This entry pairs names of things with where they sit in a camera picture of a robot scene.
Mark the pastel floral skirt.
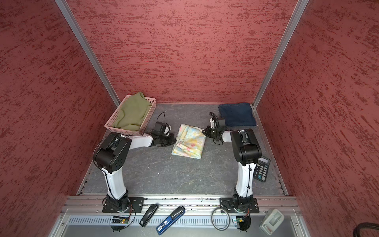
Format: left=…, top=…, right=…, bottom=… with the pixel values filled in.
left=171, top=124, right=206, bottom=160

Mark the blue denim skirt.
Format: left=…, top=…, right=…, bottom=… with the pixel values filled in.
left=219, top=103, right=257, bottom=127

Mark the olive green garment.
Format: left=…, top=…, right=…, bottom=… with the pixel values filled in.
left=112, top=92, right=152, bottom=131

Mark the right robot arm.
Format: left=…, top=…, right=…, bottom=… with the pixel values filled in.
left=202, top=126, right=262, bottom=213

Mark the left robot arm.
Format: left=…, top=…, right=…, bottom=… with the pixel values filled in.
left=93, top=132, right=176, bottom=213

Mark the pink plastic basket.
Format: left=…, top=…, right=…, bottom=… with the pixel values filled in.
left=105, top=92, right=156, bottom=135

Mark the black calculator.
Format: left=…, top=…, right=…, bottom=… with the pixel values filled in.
left=253, top=156, right=271, bottom=183

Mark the blue black handheld device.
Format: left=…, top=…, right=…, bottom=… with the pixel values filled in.
left=156, top=206, right=186, bottom=236

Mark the left circuit board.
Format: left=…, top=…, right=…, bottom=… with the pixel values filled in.
left=110, top=216, right=130, bottom=232

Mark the circuit board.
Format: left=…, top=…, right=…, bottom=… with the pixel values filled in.
left=234, top=216, right=251, bottom=232
left=110, top=216, right=130, bottom=232

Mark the right circuit board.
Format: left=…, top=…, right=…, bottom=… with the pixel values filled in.
left=234, top=216, right=251, bottom=232

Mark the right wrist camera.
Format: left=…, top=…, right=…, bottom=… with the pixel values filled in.
left=210, top=117, right=226, bottom=129

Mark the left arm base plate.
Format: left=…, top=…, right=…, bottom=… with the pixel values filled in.
left=102, top=197, right=145, bottom=213

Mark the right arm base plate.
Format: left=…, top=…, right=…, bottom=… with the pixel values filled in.
left=220, top=196, right=260, bottom=214

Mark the grey coiled cable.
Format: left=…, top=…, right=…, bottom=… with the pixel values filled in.
left=211, top=207, right=231, bottom=232

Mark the aluminium front rail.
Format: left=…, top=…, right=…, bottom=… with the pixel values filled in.
left=50, top=195, right=310, bottom=237

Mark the right aluminium corner post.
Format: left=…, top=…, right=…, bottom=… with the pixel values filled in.
left=252, top=0, right=309, bottom=110

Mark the aluminium corner post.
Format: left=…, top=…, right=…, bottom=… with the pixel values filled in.
left=55, top=0, right=120, bottom=106
left=252, top=0, right=309, bottom=110

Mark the left aluminium corner post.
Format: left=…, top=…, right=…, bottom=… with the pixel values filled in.
left=55, top=0, right=120, bottom=106

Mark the black cable at edge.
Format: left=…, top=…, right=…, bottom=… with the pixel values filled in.
left=353, top=222, right=379, bottom=237

